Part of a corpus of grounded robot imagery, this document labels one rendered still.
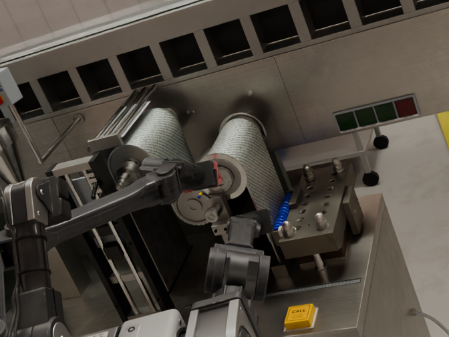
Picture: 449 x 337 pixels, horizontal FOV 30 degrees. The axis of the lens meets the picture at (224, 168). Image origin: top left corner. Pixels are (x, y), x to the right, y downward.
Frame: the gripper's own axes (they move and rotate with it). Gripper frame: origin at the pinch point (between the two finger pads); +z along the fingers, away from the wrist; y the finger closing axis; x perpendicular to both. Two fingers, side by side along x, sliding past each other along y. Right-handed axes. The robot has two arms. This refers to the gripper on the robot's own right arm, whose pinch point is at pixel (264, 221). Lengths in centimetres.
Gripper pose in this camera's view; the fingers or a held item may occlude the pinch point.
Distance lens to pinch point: 240.1
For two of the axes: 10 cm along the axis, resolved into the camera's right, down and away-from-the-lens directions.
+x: -1.8, -9.8, 0.8
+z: 4.0, 0.0, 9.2
